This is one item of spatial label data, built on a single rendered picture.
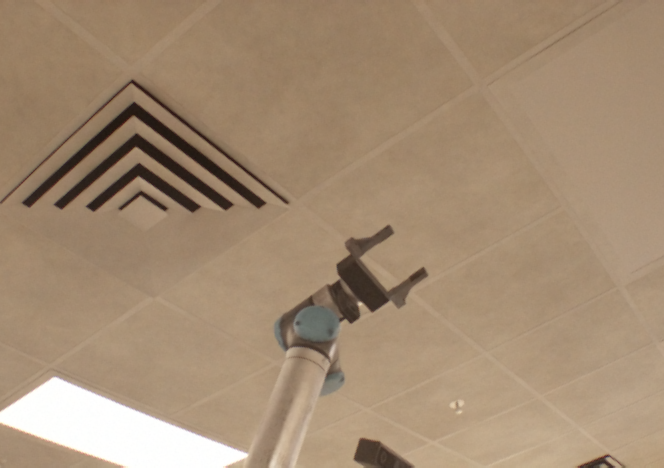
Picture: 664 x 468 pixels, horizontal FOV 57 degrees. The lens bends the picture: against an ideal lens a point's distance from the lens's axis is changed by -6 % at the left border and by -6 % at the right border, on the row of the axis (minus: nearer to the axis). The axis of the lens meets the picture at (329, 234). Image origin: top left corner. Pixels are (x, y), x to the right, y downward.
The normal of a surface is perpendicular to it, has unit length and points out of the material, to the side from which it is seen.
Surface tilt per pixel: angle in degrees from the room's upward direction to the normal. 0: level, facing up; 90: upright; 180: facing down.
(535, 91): 180
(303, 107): 180
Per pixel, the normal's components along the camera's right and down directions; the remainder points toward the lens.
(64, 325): 0.12, 0.74
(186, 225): -0.14, 0.47
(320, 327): 0.02, -0.73
